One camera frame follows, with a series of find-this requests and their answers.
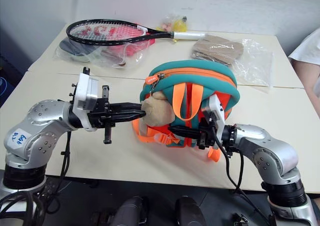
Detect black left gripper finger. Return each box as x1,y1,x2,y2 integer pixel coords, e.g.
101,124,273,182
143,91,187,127
109,102,143,113
111,112,147,124

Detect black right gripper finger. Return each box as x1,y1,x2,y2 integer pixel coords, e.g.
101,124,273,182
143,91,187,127
167,126,201,140

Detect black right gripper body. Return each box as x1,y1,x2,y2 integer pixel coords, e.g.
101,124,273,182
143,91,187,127
196,116,219,150

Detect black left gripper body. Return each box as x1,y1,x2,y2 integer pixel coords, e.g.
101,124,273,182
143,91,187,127
87,85,119,144

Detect beige plush toy charm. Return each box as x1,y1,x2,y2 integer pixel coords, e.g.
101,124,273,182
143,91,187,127
140,90,177,126

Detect orange and teal backpack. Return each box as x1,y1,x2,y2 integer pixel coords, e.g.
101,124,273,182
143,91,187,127
131,60,241,163

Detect clear bag with paddles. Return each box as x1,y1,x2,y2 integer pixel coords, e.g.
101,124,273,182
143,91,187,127
54,36,151,68

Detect red item in bag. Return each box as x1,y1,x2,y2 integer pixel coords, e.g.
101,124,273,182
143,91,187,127
121,32,156,58

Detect black tennis racket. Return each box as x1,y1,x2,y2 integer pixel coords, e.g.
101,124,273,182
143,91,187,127
65,18,206,47

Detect dark grey table tennis paddle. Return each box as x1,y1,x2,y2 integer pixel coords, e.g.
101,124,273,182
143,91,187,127
59,38,94,62

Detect dark rounded shape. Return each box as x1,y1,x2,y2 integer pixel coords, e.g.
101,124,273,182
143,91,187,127
174,195,207,226
109,195,151,226

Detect empty clear plastic bag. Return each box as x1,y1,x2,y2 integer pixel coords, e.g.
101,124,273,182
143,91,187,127
231,38,275,94

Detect tan folded cloth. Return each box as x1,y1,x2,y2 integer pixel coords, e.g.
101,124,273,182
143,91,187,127
191,34,245,66

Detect bag of yellow toys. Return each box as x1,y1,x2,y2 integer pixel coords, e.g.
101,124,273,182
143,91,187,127
156,13,190,34

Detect dark blue object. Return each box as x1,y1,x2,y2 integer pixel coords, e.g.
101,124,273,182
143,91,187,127
0,52,16,108

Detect person in white shirt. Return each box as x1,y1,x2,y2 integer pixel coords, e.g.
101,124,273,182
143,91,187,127
287,27,320,127

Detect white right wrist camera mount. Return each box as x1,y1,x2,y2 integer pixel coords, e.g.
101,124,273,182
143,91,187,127
201,94,227,143

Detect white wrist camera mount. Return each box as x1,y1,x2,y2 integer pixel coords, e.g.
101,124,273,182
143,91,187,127
71,66,100,133
201,94,227,143

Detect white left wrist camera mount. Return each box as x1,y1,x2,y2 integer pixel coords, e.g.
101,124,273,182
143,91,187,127
71,66,100,133

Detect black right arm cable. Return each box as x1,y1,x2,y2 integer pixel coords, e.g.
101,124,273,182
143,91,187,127
209,111,276,226

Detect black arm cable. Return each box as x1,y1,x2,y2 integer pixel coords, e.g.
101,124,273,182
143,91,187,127
0,131,74,226
209,111,276,226

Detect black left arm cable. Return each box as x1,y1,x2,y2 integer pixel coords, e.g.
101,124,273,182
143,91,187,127
0,131,74,226

